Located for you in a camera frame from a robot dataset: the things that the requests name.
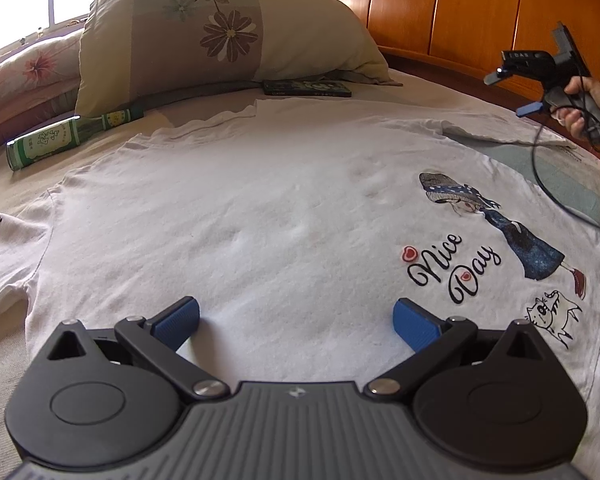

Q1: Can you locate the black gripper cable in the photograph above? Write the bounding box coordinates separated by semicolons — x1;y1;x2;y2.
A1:
531;125;600;235

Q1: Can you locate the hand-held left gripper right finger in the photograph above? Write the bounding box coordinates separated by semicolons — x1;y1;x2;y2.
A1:
364;297;563;403

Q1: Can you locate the dark book under pillow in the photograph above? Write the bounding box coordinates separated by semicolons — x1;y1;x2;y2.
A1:
261;78;353;98

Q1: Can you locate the floral cream pillow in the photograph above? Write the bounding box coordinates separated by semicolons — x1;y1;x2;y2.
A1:
75;0;403;118

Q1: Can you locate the green glass bottle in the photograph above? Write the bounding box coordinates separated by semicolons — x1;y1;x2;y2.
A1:
6;108;146;172

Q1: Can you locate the folded pink floral quilt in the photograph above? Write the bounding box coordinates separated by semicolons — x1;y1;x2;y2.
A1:
0;27;88;156

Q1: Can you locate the wooden headboard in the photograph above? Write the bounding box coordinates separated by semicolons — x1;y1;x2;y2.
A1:
260;0;600;176

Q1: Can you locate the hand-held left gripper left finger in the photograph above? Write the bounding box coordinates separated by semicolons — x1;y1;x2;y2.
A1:
45;295;231;403

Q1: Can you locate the striped bed sheet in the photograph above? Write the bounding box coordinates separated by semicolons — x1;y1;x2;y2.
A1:
0;67;600;480

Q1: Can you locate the white printed t-shirt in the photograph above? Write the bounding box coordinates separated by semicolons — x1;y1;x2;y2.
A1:
0;96;600;441

